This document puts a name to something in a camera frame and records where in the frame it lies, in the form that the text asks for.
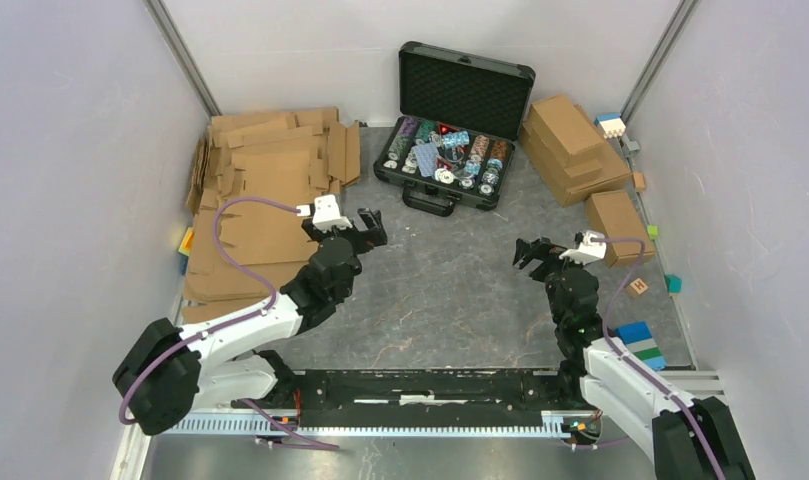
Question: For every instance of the blue green white block stack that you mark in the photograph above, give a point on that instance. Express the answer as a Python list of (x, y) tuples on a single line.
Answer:
[(638, 340)]

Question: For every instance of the small wooden cube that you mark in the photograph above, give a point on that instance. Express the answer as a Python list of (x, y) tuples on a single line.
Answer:
[(639, 182)]

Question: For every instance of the wooden letter H block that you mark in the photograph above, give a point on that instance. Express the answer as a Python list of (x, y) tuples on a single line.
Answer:
[(637, 288)]

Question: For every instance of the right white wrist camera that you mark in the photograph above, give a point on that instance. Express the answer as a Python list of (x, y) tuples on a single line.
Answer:
[(590, 247)]

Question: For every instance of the stack of flat cardboard sheets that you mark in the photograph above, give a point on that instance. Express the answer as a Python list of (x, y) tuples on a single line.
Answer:
[(249, 173)]

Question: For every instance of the large folded cardboard box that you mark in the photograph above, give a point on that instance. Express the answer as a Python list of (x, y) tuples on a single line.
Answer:
[(574, 184)]

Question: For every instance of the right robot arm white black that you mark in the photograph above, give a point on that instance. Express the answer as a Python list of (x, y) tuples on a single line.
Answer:
[(684, 436)]

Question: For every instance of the black poker chip case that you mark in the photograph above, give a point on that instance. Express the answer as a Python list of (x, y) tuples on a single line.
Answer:
[(453, 143)]

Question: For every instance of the small folded cardboard box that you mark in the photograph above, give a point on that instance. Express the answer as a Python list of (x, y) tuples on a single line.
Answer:
[(613, 214)]

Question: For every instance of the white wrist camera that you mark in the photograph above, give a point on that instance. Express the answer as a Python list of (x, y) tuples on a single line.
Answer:
[(590, 247), (324, 213)]

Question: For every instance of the blue white toy block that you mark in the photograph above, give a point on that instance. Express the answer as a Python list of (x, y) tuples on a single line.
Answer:
[(610, 125)]

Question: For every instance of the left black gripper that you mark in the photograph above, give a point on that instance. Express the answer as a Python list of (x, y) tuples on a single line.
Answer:
[(374, 235)]

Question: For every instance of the orange yellow block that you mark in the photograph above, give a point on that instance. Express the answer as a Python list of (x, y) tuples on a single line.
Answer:
[(185, 244)]

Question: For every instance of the top folded cardboard box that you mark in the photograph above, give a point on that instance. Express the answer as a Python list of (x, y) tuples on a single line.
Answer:
[(565, 130)]

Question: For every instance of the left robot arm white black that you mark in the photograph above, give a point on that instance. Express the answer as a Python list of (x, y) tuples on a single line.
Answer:
[(171, 371)]

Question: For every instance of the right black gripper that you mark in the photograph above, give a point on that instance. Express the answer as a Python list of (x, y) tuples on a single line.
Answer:
[(542, 250)]

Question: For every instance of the teal cube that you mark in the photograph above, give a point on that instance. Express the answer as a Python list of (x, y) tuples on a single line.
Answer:
[(673, 284)]

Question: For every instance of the grey small block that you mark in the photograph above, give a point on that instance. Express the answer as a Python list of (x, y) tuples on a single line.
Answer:
[(630, 147)]

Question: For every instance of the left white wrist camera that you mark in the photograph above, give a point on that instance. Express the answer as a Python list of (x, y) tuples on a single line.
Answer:
[(324, 213)]

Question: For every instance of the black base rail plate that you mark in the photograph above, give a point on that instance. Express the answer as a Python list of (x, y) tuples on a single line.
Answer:
[(514, 397)]

